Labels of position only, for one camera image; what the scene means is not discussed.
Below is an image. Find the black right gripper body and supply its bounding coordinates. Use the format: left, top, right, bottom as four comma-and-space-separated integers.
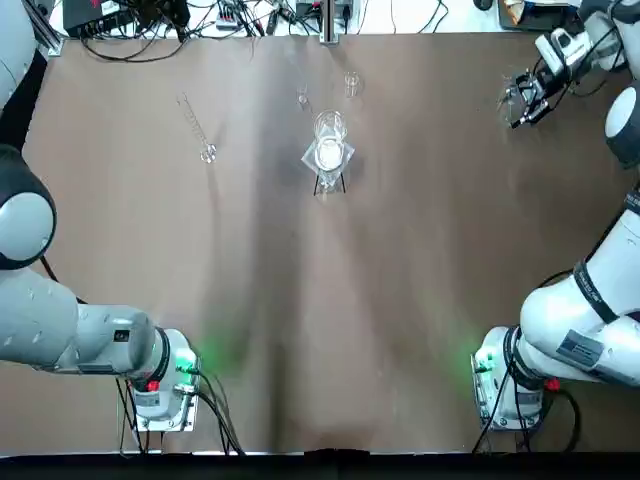
529, 68, 560, 100

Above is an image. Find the large glass beaker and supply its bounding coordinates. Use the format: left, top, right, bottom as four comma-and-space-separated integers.
313, 109, 350, 171

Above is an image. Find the aluminium profile post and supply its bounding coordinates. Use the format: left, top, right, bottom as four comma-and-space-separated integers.
319, 0, 339, 45

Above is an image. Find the glass graduated cylinder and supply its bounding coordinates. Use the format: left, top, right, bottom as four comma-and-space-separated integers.
175, 91, 219, 164

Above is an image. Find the aluminium frame profile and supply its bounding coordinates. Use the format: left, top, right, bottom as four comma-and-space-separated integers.
28, 0, 64, 55

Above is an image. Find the glass alcohol lamp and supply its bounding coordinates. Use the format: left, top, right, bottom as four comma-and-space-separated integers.
319, 172, 342, 199

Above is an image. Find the black tripod stand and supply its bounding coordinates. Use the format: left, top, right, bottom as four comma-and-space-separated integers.
312, 168, 349, 198

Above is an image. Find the black base cable bundle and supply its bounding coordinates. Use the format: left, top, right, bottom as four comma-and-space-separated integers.
112, 367, 247, 456
472, 364, 584, 454

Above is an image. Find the black electronics box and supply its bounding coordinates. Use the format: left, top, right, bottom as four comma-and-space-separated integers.
62, 0, 139, 37

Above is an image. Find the small glass beaker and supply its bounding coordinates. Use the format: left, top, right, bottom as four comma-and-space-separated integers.
343, 71, 366, 100

